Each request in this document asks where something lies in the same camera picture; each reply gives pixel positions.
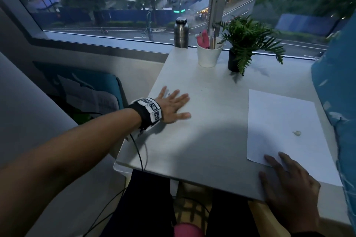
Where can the person's left hand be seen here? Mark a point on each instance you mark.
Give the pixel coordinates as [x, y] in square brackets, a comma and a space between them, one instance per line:
[169, 109]

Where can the person's right hand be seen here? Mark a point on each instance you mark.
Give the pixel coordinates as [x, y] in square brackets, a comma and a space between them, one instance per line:
[294, 198]

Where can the white eraser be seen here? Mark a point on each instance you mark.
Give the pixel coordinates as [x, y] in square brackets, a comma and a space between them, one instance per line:
[296, 133]

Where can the white paper sheet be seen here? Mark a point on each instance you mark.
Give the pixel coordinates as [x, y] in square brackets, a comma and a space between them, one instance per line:
[278, 123]

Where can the person's left forearm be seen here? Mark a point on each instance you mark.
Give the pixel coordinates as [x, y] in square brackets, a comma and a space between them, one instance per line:
[64, 167]

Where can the grey printed paper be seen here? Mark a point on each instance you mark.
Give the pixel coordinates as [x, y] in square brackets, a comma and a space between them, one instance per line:
[89, 98]

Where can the person's dark trousers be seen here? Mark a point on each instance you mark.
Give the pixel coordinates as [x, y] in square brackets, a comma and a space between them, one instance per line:
[144, 206]

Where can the white cup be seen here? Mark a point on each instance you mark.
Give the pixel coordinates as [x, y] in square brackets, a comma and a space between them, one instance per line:
[208, 56]

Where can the teal chair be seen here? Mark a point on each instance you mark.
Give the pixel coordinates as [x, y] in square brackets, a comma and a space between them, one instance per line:
[105, 81]

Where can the steel water bottle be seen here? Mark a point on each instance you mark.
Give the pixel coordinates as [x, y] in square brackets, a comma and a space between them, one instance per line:
[181, 34]

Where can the white plastic bin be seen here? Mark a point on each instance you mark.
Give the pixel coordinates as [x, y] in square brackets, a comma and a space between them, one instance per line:
[122, 168]

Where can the pink scissors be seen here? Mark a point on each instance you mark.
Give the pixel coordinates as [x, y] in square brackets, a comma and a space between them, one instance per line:
[203, 39]

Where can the green potted fern black pot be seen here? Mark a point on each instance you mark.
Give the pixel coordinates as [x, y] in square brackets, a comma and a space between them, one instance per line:
[233, 63]

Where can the grey pen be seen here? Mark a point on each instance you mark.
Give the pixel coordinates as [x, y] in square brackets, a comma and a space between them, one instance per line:
[213, 42]

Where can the pink slipper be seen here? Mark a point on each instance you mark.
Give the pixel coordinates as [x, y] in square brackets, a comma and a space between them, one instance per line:
[189, 230]

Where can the blue patterned cushion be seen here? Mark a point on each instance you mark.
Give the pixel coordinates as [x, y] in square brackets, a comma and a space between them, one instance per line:
[336, 84]

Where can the black left wrist camera band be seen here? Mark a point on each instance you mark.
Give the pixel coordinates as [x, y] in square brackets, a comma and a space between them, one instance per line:
[147, 113]

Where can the black wrist camera band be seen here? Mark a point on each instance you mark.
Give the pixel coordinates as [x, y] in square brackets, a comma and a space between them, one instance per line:
[308, 234]
[147, 113]

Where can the black right wrist camera band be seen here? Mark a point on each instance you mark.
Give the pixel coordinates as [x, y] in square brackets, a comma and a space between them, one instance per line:
[308, 234]

